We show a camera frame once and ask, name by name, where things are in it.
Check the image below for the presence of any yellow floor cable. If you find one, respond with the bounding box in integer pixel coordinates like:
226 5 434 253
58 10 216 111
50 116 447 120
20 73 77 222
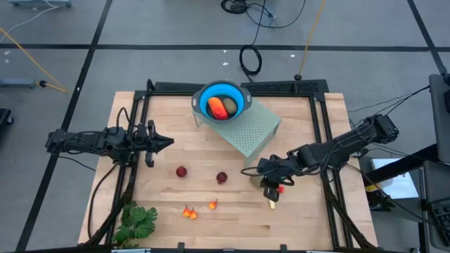
0 27 68 94

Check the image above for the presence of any black perforated panel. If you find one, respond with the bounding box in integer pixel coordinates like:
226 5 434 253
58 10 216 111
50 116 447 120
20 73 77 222
240 79 330 94

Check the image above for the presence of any black aluminium table frame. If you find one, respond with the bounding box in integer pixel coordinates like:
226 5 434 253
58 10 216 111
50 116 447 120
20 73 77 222
77 79 380 253

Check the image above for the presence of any black floor cable bundle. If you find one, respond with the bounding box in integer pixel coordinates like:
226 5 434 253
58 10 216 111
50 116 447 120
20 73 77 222
220 0 307 30

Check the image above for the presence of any black keyboard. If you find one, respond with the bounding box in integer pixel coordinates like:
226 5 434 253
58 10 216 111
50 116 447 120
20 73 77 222
430 198 450 233

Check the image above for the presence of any black hanging cable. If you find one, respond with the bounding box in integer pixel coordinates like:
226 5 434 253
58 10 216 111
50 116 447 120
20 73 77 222
238 0 270 82

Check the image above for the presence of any green perforated metal riser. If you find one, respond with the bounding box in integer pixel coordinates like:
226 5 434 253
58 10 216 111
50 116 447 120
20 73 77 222
191 96 282 167

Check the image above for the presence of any grey floor box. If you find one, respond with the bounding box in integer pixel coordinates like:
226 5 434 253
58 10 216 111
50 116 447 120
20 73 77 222
0 77 37 89

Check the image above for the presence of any black flat panel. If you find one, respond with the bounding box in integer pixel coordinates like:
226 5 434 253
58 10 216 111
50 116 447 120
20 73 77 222
153 81 208 93

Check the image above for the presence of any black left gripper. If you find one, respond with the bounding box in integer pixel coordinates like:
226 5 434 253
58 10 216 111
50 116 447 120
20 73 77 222
133 119 175 155

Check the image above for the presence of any grey cart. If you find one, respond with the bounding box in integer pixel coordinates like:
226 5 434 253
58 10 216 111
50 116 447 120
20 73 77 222
7 0 73 8

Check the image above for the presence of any green plant in white pot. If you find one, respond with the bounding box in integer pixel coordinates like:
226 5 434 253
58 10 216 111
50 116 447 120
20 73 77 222
111 200 158 249

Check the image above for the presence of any yellow hanging cable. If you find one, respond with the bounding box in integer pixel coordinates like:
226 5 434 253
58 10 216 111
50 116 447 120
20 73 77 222
297 0 327 81

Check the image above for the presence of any blue grey collapsible colander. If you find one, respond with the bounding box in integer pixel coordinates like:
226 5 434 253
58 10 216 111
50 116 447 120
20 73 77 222
191 79 253 124

